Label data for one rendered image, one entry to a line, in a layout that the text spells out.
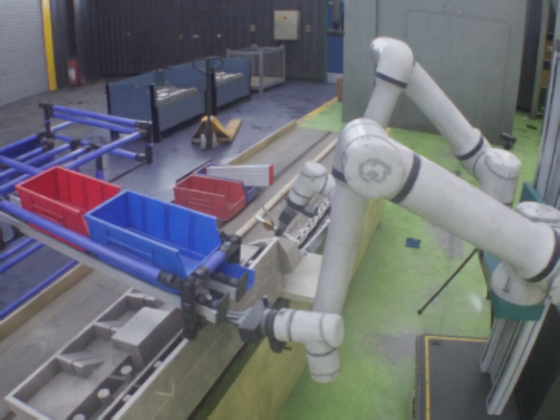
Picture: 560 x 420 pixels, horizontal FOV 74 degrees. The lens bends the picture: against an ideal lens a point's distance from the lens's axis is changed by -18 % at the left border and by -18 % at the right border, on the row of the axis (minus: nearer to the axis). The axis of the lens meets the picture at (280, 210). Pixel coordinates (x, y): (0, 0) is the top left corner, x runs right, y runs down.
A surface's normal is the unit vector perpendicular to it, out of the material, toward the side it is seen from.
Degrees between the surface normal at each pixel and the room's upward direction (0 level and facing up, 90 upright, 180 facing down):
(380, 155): 86
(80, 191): 88
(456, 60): 90
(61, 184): 88
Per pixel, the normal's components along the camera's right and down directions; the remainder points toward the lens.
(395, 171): -0.10, 0.40
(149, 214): -0.39, 0.37
